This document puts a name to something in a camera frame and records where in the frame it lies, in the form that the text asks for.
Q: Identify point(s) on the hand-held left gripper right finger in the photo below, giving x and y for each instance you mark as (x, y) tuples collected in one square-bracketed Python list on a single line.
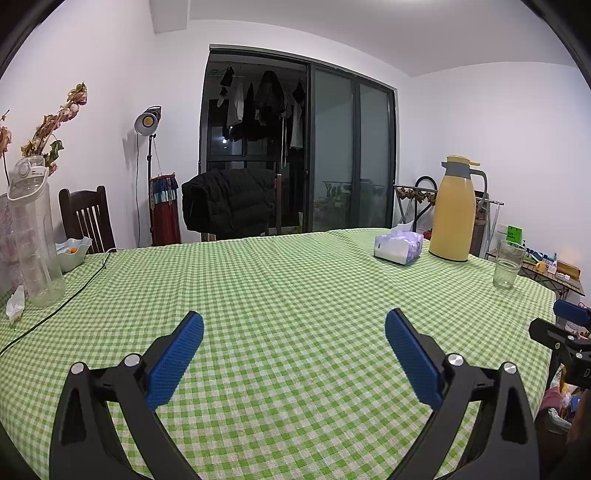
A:
[(413, 360)]

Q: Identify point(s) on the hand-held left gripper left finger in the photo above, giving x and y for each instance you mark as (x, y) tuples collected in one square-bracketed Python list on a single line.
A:
[(175, 360)]

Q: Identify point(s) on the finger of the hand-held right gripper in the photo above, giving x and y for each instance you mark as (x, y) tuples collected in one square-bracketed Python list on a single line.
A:
[(572, 311), (554, 332)]

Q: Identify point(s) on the cardboard box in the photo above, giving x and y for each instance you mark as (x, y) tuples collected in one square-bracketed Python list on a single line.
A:
[(568, 270)]

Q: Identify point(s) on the folding table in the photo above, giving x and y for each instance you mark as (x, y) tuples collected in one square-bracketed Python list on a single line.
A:
[(545, 279)]

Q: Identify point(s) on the clear drinking glass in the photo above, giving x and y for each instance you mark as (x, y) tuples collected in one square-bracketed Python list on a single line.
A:
[(508, 270)]

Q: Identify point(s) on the green box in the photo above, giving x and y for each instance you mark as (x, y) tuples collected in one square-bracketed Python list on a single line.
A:
[(514, 236)]

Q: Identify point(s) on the purple tissue pack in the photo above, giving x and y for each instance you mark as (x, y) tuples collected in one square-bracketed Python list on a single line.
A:
[(397, 247)]

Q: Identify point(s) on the brown cabinet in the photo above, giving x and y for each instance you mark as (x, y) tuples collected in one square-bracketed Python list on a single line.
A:
[(481, 230)]

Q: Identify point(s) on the green checked tablecloth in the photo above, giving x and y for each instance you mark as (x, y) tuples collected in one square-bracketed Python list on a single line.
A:
[(286, 300)]

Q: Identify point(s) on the metal drying rack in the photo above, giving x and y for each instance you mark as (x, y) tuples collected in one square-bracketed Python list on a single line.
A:
[(496, 203)]

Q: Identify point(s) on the red hanging cloth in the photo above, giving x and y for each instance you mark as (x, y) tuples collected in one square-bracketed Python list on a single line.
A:
[(165, 217)]

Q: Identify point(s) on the pale green bowl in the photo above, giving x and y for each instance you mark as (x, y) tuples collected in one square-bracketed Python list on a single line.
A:
[(74, 254)]

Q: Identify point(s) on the yellow thermos jug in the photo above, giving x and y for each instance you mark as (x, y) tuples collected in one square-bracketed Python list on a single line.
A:
[(455, 217)]

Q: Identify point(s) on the black padded jacket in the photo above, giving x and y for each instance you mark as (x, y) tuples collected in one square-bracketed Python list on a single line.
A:
[(226, 203)]

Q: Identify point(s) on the row of hanging dried food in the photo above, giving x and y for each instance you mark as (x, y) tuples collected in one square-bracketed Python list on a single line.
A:
[(415, 194)]

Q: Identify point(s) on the dark wooden chair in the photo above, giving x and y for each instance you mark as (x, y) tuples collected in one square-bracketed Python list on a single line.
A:
[(87, 217)]

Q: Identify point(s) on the crumpled white paper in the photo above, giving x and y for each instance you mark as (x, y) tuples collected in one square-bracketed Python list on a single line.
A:
[(16, 304)]

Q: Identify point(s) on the clear plastic water bottle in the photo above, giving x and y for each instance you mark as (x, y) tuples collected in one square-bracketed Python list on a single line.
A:
[(34, 240)]

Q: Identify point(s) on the clear glass vase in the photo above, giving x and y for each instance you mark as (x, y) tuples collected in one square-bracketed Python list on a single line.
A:
[(9, 249)]

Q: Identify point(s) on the sliding glass door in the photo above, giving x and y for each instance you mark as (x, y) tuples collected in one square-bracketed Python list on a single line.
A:
[(332, 152)]

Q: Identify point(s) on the studio lamp on stand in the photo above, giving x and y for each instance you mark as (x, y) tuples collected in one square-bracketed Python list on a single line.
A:
[(147, 121)]

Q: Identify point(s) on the pink dried flowers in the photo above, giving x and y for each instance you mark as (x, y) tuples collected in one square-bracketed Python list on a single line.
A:
[(55, 120)]

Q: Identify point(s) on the row of hanging clothes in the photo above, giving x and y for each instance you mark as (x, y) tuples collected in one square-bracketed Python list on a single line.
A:
[(270, 101)]

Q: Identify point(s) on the dried flower branches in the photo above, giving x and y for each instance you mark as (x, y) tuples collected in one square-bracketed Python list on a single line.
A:
[(3, 138)]

